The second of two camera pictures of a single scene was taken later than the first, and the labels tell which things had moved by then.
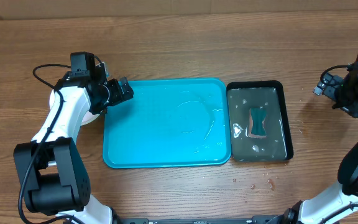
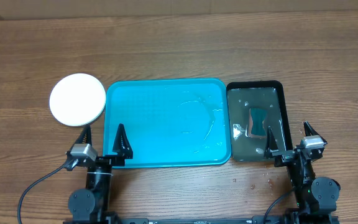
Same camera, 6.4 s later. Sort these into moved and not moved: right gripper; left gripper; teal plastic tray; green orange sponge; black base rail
Moved: left gripper; right gripper
Not moved: teal plastic tray; green orange sponge; black base rail
